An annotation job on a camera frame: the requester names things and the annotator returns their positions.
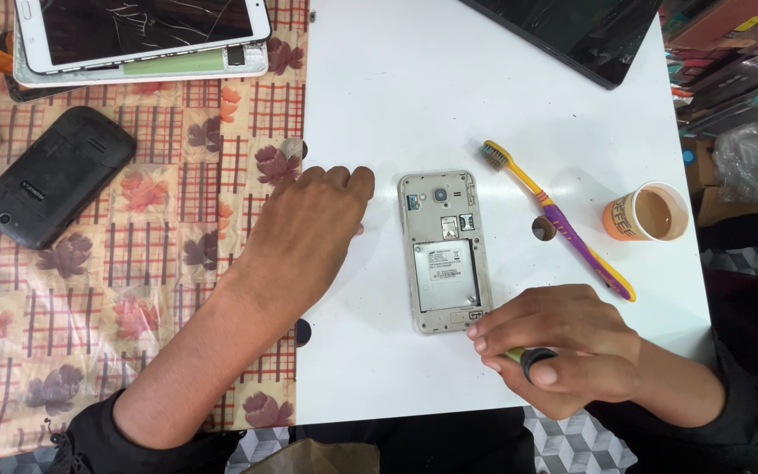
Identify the black laptop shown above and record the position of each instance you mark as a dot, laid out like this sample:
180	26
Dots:
570	33

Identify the gold phone without back cover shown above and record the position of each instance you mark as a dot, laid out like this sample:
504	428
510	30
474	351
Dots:
445	263

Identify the green and black screwdriver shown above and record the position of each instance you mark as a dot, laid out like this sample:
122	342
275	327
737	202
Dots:
535	355

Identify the shelf of packaged accessories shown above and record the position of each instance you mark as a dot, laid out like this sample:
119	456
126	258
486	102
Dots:
734	59

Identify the floral checked tablecloth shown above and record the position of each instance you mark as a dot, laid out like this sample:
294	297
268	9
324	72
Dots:
122	296

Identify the black phone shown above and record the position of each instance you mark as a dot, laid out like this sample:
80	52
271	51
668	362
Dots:
56	178

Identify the orange paper cup of coffee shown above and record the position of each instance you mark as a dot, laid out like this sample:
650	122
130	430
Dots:
642	214

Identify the person's black clothing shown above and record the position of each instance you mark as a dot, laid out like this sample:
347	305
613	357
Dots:
418	444

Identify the person's left fingers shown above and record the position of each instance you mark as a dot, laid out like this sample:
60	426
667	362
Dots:
346	181

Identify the person's left hand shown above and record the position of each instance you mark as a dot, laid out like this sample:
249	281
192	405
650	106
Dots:
300	243

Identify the yellow and purple toothbrush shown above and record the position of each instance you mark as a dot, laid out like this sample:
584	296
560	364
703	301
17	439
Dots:
563	224

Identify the person's right hand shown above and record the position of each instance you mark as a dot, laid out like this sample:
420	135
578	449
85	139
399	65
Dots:
583	342

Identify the brown cardboard box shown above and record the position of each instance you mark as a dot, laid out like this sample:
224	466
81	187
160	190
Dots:
714	204

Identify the white tablet frame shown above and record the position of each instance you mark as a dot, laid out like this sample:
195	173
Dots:
175	66

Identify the white tablet with cracked screen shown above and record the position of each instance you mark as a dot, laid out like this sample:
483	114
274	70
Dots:
142	26

